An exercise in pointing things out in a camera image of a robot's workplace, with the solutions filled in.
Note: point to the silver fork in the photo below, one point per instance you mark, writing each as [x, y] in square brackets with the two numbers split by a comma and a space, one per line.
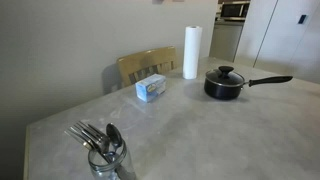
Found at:
[81, 138]
[96, 135]

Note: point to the black microwave oven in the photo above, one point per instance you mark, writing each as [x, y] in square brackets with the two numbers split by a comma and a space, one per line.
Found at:
[234, 10]

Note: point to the beige counter cabinet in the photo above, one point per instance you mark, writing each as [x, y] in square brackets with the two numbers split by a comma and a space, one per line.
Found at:
[226, 41]

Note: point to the white paper towel roll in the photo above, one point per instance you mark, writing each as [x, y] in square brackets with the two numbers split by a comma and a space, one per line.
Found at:
[191, 53]

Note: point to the silver spoon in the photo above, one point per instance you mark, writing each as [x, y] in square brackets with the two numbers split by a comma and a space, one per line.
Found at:
[114, 135]

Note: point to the wooden chair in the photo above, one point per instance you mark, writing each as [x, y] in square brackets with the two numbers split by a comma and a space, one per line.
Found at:
[146, 60]

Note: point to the clear glass jar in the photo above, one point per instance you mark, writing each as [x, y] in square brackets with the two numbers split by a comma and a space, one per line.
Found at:
[100, 166]

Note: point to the blue tissue box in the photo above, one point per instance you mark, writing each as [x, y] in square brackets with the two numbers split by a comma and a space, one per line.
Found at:
[150, 88]

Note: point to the black wall device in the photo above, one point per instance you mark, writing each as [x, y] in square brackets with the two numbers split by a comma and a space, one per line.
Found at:
[302, 19]

